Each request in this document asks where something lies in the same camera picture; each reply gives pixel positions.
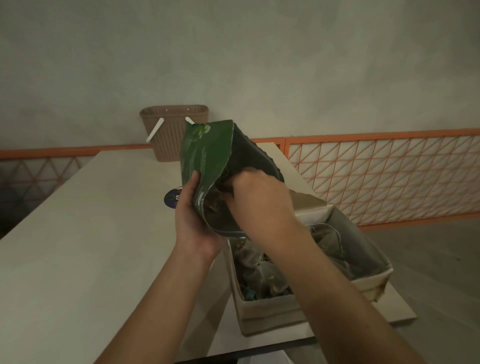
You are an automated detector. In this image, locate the green foil pouch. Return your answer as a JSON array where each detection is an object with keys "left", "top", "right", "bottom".
[{"left": 179, "top": 119, "right": 285, "bottom": 239}]

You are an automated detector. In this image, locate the person's right hand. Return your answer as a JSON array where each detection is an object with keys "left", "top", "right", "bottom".
[{"left": 220, "top": 167, "right": 309, "bottom": 260}]

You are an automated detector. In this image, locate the person's right forearm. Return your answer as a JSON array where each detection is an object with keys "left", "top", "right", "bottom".
[{"left": 262, "top": 224, "right": 428, "bottom": 364}]

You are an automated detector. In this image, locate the person's left hand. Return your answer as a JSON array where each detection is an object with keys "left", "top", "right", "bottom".
[{"left": 174, "top": 171, "right": 228, "bottom": 262}]

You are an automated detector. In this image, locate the beige paper box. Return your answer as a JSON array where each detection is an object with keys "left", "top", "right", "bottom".
[{"left": 226, "top": 189, "right": 394, "bottom": 337}]

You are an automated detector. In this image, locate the person's left forearm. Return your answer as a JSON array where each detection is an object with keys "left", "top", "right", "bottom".
[{"left": 93, "top": 243, "right": 222, "bottom": 364}]

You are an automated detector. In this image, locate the brown plastic basket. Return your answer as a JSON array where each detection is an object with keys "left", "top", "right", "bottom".
[{"left": 139, "top": 104, "right": 209, "bottom": 163}]

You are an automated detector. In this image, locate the round purple sticker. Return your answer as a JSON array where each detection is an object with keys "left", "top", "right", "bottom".
[{"left": 164, "top": 189, "right": 183, "bottom": 209}]

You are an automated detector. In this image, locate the orange mesh fence panel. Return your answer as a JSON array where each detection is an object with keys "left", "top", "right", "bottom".
[
  {"left": 0, "top": 136, "right": 288, "bottom": 233},
  {"left": 284, "top": 128, "right": 480, "bottom": 232}
]

